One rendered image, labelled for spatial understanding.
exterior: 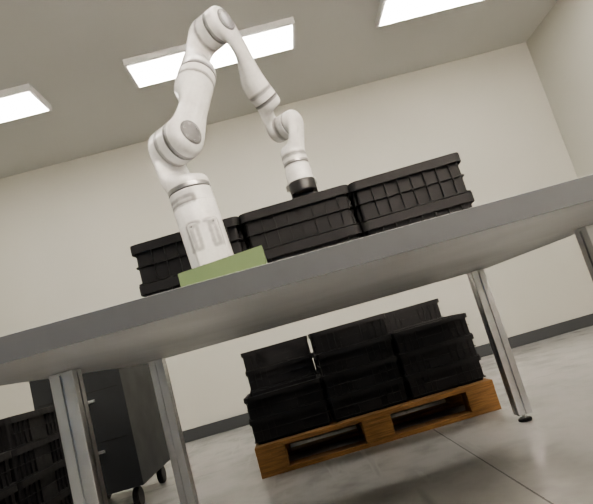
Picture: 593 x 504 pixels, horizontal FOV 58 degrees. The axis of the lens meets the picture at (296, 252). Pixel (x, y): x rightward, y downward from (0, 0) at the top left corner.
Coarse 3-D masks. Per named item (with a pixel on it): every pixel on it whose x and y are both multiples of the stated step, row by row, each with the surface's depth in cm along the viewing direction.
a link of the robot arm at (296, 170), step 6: (294, 162) 145; (300, 162) 145; (306, 162) 146; (288, 168) 146; (294, 168) 145; (300, 168) 144; (306, 168) 145; (288, 174) 146; (294, 174) 144; (300, 174) 144; (306, 174) 144; (312, 174) 146; (288, 180) 146; (294, 180) 144; (288, 186) 152
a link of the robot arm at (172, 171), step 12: (156, 132) 112; (156, 144) 111; (156, 156) 112; (168, 156) 111; (156, 168) 112; (168, 168) 113; (180, 168) 116; (168, 180) 110; (180, 180) 109; (192, 180) 109; (204, 180) 111; (168, 192) 111
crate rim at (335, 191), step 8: (320, 192) 138; (328, 192) 137; (336, 192) 137; (344, 192) 137; (288, 200) 138; (296, 200) 138; (304, 200) 137; (312, 200) 137; (320, 200) 137; (264, 208) 138; (272, 208) 138; (280, 208) 138; (288, 208) 137; (240, 216) 138; (248, 216) 138; (256, 216) 138; (264, 216) 138
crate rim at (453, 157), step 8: (456, 152) 137; (432, 160) 137; (440, 160) 137; (448, 160) 137; (456, 160) 136; (400, 168) 137; (408, 168) 137; (416, 168) 137; (424, 168) 137; (376, 176) 137; (384, 176) 137; (392, 176) 137; (400, 176) 137; (352, 184) 138; (360, 184) 137; (368, 184) 137; (352, 192) 142
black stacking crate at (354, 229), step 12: (348, 228) 136; (360, 228) 137; (300, 240) 136; (312, 240) 136; (324, 240) 136; (336, 240) 136; (348, 240) 136; (264, 252) 136; (276, 252) 136; (288, 252) 136; (300, 252) 137
